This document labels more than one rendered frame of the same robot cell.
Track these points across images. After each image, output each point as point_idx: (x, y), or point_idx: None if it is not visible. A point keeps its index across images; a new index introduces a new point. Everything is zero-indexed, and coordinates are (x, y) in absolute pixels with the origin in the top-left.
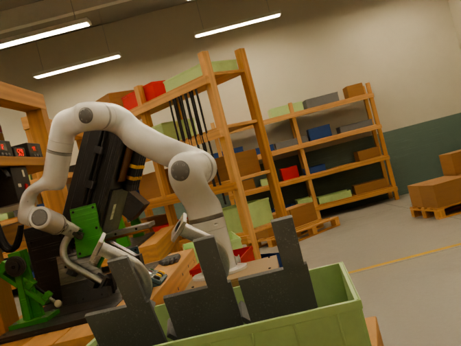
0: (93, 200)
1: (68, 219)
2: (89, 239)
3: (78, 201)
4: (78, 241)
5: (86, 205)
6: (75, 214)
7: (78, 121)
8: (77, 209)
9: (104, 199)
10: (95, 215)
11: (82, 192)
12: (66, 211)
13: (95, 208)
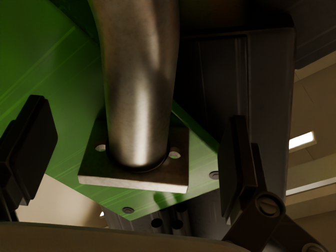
0: (150, 216)
1: (241, 115)
2: (7, 94)
3: (215, 203)
4: (58, 47)
5: (164, 208)
6: (197, 170)
7: None
8: (195, 189)
9: (112, 220)
10: (86, 191)
11: (210, 234)
12: (265, 151)
13: (112, 210)
